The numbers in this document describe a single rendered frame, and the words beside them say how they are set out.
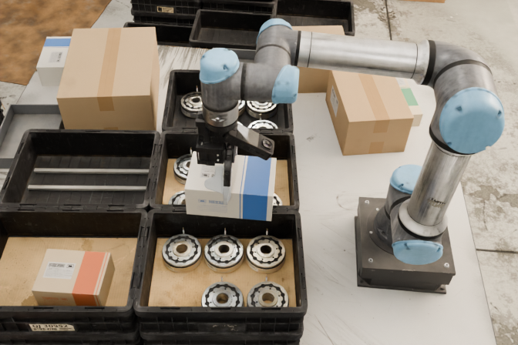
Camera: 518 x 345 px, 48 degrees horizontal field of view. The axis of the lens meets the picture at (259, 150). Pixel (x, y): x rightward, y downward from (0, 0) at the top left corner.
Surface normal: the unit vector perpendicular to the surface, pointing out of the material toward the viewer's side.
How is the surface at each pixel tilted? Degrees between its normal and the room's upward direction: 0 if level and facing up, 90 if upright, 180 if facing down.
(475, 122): 84
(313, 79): 90
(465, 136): 84
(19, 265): 0
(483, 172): 0
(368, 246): 2
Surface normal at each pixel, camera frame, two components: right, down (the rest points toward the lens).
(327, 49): -0.02, 0.03
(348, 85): 0.03, -0.70
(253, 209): -0.08, 0.71
